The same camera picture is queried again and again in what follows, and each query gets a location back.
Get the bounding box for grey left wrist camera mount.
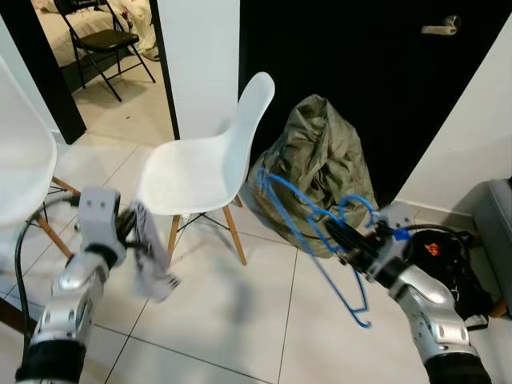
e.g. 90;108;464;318
78;188;122;250

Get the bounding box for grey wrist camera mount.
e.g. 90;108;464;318
376;202;417;241
78;188;122;250

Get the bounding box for black backpack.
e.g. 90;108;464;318
404;228;497;330

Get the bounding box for floral bedding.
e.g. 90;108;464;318
32;0;161;65

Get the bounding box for white plastic chair wooden legs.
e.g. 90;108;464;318
138;72;277;265
0;56;81;257

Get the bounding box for black door panel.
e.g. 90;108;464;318
0;0;87;145

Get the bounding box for black door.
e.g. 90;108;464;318
238;0;512;209

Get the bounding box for blue plastic hanger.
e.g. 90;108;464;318
256;166;381;329

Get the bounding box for olive green fabric bag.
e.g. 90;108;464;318
244;94;381;257

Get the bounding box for light grey printed underwear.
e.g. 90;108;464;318
132;200;181;303

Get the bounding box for silver door handle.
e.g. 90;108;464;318
422;14;462;37

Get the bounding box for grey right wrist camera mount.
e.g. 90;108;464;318
376;202;417;241

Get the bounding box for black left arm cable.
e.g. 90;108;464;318
14;196;82;346

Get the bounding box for black folding chair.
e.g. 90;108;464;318
54;0;157;102

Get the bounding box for black door jamb strip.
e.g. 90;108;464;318
148;0;182;142

